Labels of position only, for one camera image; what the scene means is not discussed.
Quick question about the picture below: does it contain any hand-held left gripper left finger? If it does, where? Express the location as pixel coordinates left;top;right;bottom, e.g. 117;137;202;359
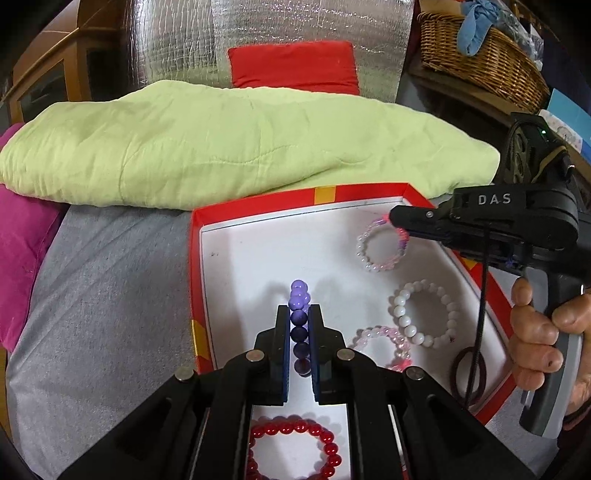
55;305;294;480

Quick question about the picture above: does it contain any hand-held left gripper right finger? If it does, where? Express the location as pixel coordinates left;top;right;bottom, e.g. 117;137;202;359
308;305;539;480

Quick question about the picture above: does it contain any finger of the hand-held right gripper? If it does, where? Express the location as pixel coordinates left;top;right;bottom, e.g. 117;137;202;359
389;203;462;245

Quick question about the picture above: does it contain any pink and white bead bracelet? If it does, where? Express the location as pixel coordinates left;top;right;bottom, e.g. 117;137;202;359
355;217;411;274

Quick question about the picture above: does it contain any purple bead bracelet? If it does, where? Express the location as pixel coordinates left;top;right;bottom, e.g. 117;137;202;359
287;279;315;377

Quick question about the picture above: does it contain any red bead bracelet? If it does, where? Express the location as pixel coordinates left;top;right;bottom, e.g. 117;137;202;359
249;415;343;480

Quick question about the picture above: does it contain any clear pink bead bracelet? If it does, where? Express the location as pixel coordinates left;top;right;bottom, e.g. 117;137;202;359
352;325;413;372

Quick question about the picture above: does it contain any red box with white inside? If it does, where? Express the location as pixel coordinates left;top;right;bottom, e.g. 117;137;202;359
188;183;527;480

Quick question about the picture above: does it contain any brown hair tie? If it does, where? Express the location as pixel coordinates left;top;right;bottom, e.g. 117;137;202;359
451;347;487;408

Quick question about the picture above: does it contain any person's right hand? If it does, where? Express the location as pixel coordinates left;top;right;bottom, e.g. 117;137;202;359
509;279;591;393

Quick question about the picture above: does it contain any light blue box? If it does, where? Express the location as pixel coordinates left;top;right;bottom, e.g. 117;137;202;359
538;88;591;162

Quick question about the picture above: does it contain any wicker basket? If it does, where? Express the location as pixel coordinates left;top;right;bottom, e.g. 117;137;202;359
417;10;551;114

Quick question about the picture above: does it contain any red cushion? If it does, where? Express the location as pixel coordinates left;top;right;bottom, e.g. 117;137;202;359
228;41;361;97

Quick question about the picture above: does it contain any blue cloth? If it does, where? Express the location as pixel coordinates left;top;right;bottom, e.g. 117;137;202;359
458;0;502;56

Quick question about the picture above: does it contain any light green blanket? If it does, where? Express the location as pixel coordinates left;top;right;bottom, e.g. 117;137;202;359
0;79;502;208

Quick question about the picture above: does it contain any magenta pillow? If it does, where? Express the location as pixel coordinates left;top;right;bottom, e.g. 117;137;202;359
0;122;70;352

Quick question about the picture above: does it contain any silver foil insulation sheet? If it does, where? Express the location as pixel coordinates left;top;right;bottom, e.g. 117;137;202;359
113;0;414;104

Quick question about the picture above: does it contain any wooden cabinet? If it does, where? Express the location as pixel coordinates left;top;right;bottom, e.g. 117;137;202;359
9;0;134;123

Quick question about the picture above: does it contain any black cord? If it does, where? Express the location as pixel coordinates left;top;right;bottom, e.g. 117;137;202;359
464;224;491;409

